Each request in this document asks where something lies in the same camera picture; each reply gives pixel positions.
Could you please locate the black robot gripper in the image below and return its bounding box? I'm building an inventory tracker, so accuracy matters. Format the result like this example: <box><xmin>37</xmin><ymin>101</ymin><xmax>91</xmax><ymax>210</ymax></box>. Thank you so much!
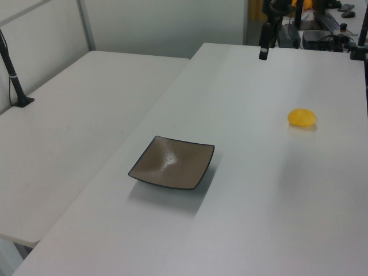
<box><xmin>258</xmin><ymin>0</ymin><xmax>292</xmax><ymax>60</ymax></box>

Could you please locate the square brown ceramic plate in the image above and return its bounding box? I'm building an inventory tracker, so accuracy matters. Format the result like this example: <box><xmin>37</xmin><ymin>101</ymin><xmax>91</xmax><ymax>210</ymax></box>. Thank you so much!
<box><xmin>128</xmin><ymin>135</ymin><xmax>216</xmax><ymax>191</ymax></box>

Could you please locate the black monitor stand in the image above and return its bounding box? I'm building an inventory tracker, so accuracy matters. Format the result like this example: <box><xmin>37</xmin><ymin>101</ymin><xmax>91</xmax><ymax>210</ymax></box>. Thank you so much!
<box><xmin>292</xmin><ymin>0</ymin><xmax>305</xmax><ymax>30</ymax></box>

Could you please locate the black electronics box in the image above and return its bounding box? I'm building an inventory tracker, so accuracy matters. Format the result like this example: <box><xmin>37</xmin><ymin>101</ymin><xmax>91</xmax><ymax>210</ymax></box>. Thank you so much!
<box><xmin>302</xmin><ymin>29</ymin><xmax>337</xmax><ymax>52</ymax></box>

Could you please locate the black computer keyboard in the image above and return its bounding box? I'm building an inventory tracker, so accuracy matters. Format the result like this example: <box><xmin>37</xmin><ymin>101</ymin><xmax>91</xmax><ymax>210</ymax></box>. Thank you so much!
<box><xmin>313</xmin><ymin>11</ymin><xmax>342</xmax><ymax>30</ymax></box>

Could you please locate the black clamp stand pole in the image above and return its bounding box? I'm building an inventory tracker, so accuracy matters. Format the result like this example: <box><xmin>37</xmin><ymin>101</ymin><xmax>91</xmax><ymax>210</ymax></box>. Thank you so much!
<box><xmin>348</xmin><ymin>17</ymin><xmax>368</xmax><ymax>61</ymax></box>

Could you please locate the grey partition corner post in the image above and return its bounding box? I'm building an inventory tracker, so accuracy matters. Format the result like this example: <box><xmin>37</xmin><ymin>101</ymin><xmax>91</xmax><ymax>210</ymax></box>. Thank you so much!
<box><xmin>76</xmin><ymin>0</ymin><xmax>97</xmax><ymax>52</ymax></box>

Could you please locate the black camera stand pole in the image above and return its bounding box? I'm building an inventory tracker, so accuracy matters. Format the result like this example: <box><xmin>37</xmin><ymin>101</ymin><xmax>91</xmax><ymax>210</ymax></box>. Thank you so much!
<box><xmin>0</xmin><ymin>28</ymin><xmax>35</xmax><ymax>108</ymax></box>

